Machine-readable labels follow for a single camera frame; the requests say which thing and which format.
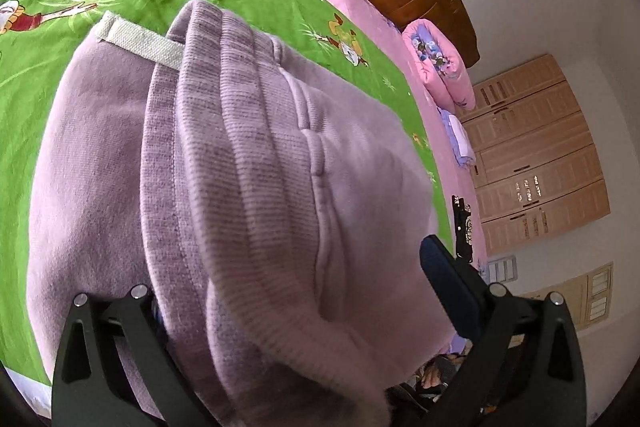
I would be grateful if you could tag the light wooden door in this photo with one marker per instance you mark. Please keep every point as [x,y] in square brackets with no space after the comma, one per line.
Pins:
[595,297]

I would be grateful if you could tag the pink bedsheet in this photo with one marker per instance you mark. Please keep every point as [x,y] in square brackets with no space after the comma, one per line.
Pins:
[380,32]

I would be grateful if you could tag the pink folded quilt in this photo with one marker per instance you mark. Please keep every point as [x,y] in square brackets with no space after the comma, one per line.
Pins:
[450,72]

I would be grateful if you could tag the light wooden wardrobe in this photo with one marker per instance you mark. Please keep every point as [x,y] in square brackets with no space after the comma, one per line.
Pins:
[540,157]

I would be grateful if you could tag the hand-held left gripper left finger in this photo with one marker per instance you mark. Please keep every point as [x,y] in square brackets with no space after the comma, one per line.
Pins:
[145,327]

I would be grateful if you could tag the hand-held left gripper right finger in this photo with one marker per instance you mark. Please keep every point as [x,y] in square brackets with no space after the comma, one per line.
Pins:
[447,287]

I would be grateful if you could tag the lilac sweatshirt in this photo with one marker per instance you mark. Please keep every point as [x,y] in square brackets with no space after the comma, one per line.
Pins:
[250,207]

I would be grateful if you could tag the white wall switch panel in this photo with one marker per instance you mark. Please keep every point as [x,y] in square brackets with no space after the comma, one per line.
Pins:
[502,268]

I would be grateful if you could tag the lilac pillow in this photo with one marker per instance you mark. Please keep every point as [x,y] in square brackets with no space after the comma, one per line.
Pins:
[457,137]

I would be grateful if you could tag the dark cloth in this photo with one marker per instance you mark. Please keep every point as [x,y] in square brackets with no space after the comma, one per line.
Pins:
[430,397]

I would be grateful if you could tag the black patterned cloth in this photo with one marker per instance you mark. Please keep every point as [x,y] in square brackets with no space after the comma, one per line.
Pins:
[462,227]

